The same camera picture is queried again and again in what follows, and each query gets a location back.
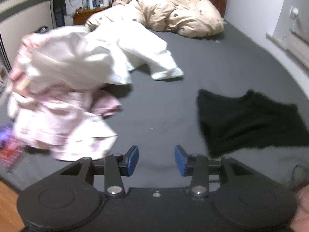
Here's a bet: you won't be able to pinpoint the black garment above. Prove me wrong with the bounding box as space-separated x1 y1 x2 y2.
196 89 308 158

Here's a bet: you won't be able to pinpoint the grey bed sheet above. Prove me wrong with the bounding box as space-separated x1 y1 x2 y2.
0 20 309 194

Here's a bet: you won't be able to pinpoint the pink garment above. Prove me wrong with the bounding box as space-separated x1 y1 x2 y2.
8 27 119 161

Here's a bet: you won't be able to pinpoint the white garment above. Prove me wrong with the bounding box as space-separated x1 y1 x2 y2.
25 21 184 93

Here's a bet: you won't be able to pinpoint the colourful items on windowsill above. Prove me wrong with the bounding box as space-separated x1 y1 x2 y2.
1 123 23 170

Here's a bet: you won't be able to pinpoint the wooden nightstand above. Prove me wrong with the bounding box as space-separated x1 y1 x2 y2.
73 6 109 25

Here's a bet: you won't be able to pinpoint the beige patterned duvet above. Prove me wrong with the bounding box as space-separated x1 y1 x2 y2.
85 0 224 38

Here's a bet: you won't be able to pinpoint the white bottle on nightstand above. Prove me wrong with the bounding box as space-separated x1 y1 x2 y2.
88 0 97 9

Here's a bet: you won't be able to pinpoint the black bag by wall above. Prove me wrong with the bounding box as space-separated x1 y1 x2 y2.
52 0 66 27

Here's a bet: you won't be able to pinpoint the white wall socket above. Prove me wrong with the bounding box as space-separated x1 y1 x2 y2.
289 6 299 20

